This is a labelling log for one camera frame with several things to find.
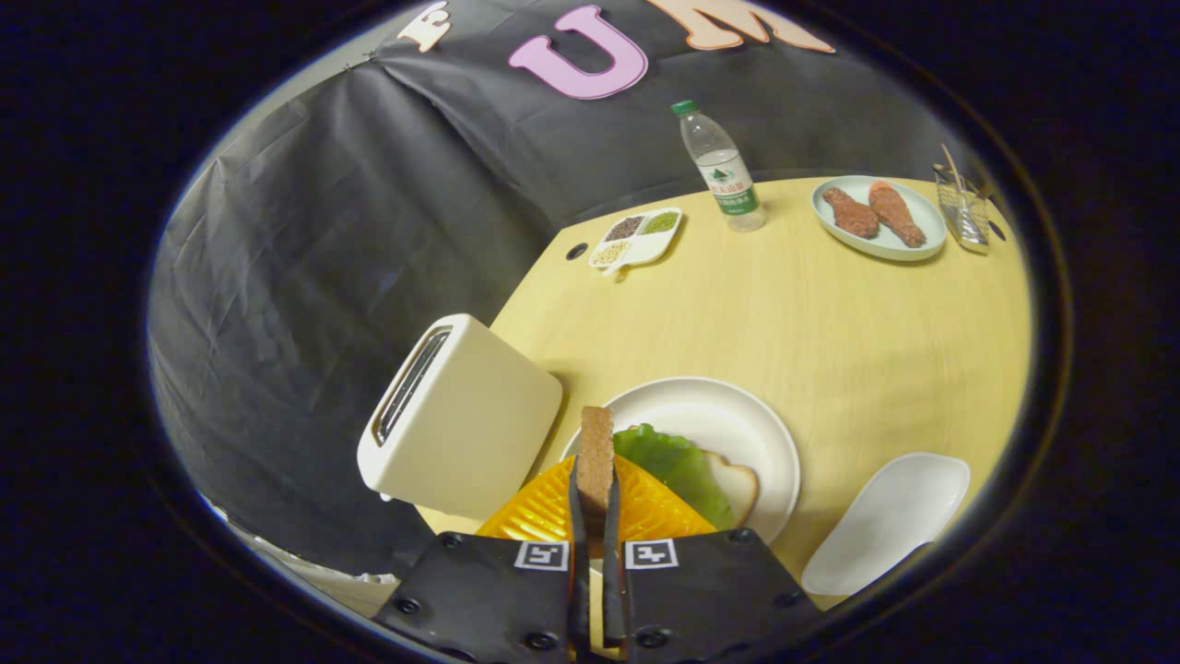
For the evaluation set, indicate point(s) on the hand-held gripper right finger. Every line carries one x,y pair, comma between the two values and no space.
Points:
612,572

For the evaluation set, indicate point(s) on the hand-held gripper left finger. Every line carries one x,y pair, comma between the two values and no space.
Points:
578,572

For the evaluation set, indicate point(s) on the white bread slice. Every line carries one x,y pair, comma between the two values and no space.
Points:
737,484
595,452

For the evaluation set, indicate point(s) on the green lettuce leaf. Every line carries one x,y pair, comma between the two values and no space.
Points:
673,461

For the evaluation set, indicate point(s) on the white toaster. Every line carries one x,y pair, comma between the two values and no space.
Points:
479,415

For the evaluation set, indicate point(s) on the round beige plate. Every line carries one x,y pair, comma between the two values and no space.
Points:
728,415

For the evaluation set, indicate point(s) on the person's light clothing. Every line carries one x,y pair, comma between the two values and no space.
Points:
341,586

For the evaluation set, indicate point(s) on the white curved plate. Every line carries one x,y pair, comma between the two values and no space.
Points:
885,526

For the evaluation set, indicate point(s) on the white divided seasoning tray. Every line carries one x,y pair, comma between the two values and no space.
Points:
645,247

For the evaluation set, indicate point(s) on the clear plastic water bottle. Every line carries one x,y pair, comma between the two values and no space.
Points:
724,175

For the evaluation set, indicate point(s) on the light blue oval plate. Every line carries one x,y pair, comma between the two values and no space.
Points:
871,249

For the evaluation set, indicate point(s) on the black backdrop cloth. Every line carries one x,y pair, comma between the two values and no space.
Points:
323,231

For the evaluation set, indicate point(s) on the brown meat piece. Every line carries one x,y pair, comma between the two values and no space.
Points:
894,212
853,217

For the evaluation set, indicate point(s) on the wooden stick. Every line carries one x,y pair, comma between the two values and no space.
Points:
949,166

